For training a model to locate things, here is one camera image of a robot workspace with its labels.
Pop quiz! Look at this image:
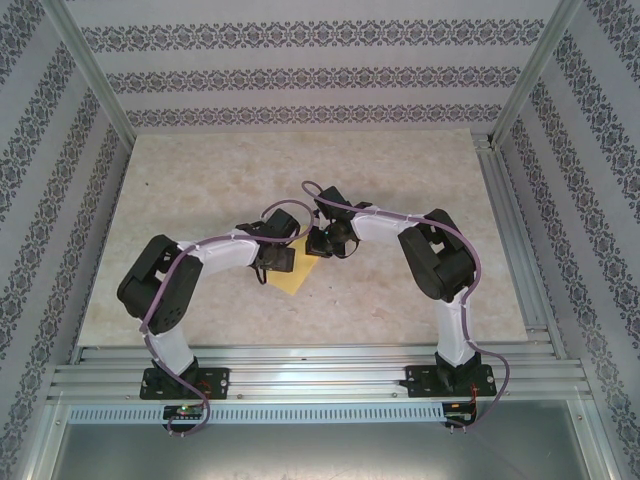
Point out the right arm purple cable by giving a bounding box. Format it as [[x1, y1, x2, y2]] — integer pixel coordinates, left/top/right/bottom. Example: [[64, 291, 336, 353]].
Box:
[[300, 179, 512, 436]]

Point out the yellow paper sheet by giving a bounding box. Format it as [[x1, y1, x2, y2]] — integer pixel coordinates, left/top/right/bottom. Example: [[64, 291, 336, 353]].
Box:
[[271, 223, 320, 297]]

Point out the grey metal sheet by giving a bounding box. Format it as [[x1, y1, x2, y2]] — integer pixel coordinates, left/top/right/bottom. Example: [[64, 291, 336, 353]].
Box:
[[48, 399, 604, 480]]

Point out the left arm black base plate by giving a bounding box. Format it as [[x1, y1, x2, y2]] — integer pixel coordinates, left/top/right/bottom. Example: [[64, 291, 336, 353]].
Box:
[[139, 366, 232, 402]]

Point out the slotted grey cable duct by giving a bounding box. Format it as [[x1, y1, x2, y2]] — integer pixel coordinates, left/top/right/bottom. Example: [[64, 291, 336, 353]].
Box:
[[67, 402, 447, 426]]

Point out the aluminium side rail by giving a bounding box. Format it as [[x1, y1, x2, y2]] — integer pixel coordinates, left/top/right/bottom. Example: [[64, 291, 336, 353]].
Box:
[[471, 131, 570, 359]]

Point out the aluminium frame bar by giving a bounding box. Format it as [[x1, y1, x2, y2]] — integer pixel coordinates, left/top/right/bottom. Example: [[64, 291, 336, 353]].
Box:
[[8, 390, 70, 480], [491, 0, 585, 152], [38, 0, 138, 147], [569, 394, 632, 480]]

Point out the aluminium mounting rail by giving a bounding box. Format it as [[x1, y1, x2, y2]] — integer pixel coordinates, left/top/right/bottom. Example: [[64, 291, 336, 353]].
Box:
[[47, 343, 596, 402]]

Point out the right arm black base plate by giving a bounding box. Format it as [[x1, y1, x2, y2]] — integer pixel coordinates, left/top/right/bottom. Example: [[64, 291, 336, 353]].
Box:
[[404, 363, 498, 399]]

